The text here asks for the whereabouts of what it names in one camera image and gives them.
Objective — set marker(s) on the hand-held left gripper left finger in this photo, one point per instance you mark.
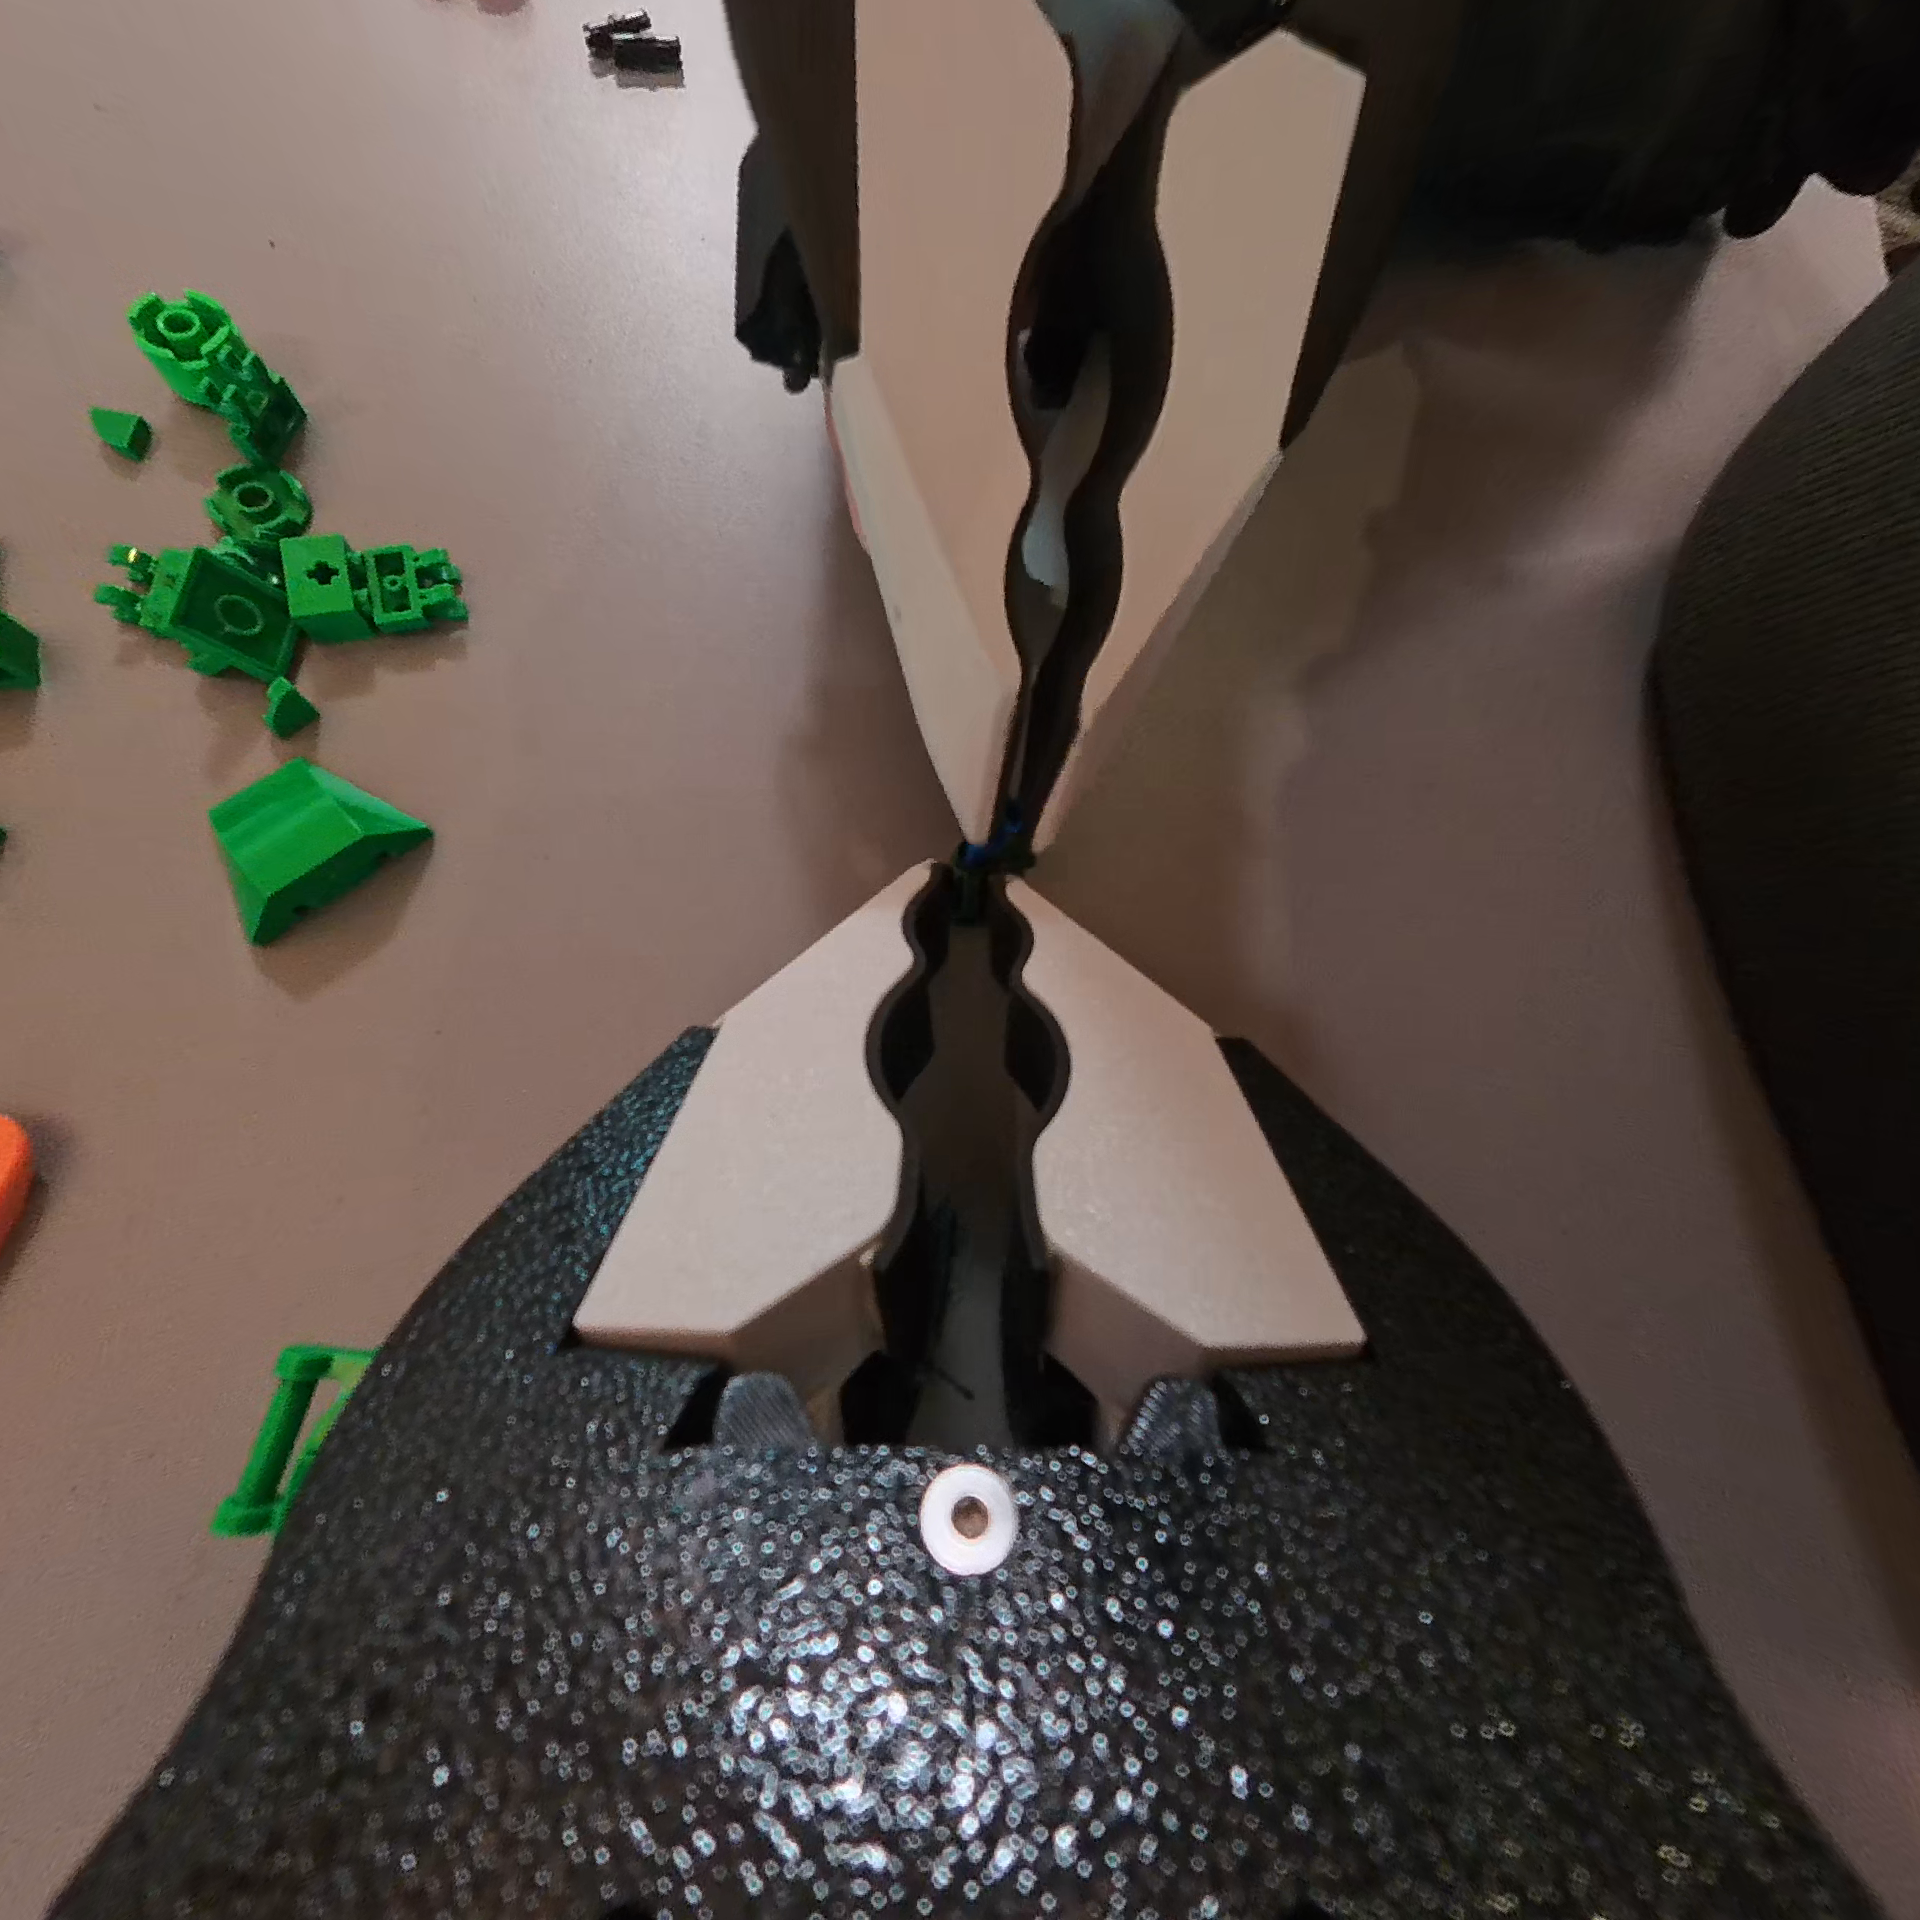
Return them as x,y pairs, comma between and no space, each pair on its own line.
749,1186

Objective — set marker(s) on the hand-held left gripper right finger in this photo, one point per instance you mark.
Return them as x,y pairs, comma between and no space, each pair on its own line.
1185,1199

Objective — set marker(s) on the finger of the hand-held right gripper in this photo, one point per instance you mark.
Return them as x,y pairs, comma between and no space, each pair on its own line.
1246,302
931,302

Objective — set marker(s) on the dark green connector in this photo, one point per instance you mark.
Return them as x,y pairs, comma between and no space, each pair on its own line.
975,890

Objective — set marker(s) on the blue connector pin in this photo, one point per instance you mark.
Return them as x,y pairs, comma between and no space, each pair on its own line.
1007,853

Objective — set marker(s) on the grey desk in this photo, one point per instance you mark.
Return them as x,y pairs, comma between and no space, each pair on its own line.
600,974

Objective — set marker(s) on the black connector pin pair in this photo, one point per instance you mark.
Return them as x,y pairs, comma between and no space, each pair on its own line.
636,44

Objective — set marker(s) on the green transparent brick model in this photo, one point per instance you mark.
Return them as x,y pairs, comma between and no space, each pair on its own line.
286,1441

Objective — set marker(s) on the large green slope brick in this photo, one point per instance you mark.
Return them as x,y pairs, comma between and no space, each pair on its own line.
309,845

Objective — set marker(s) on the green round stud brick stack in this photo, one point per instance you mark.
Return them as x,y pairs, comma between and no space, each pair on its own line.
209,367

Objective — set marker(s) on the green hinged brick assembly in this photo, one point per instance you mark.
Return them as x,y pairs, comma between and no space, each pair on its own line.
270,598

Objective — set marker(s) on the small green slope brick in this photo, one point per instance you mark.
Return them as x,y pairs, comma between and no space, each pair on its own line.
118,432
289,709

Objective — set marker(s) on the person's torso in dark sweater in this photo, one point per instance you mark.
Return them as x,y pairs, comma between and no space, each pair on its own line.
1802,899

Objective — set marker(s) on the orange brick separator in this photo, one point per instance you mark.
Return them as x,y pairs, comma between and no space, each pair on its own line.
12,1177

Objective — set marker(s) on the green cross hole brick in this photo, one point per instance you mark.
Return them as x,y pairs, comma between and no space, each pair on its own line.
13,655

